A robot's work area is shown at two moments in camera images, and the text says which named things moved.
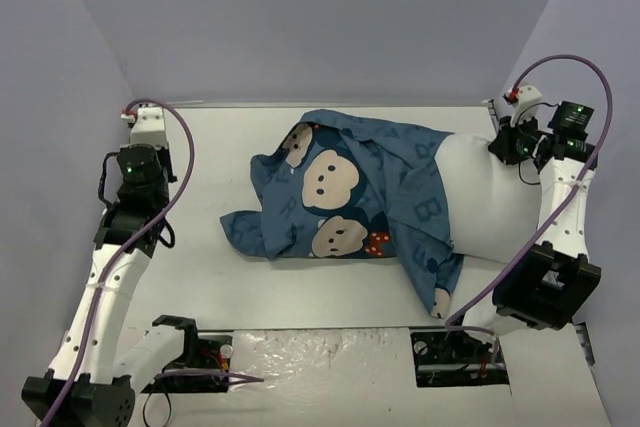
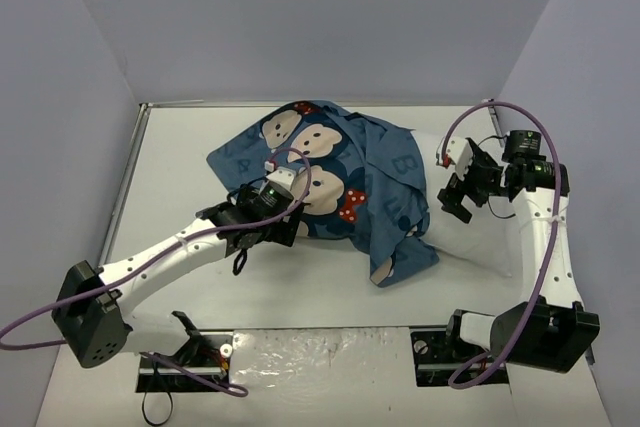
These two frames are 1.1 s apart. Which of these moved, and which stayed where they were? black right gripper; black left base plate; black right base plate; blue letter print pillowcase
Moved: blue letter print pillowcase; black right gripper
Stayed: black right base plate; black left base plate
